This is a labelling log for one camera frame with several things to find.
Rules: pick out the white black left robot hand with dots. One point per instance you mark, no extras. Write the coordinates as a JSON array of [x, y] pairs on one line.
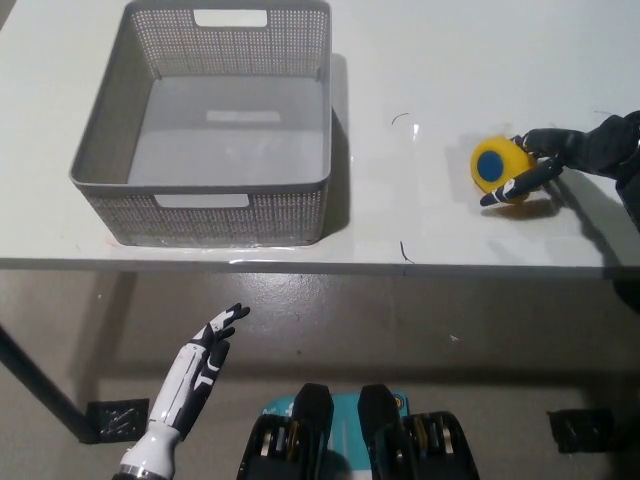
[[185, 385]]

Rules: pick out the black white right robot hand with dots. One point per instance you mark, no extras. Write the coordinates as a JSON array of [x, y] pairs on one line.
[[610, 145]]

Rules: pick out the yellow rubber duck toy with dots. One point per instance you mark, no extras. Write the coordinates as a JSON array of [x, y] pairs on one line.
[[505, 150]]

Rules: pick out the black teal robot body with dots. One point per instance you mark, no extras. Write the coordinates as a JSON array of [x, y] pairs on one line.
[[310, 407]]

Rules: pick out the dark rounded object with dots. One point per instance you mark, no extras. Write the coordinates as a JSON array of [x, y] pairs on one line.
[[629, 297]]

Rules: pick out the grey perforated plastic basket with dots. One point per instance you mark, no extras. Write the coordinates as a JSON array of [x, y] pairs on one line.
[[210, 215]]

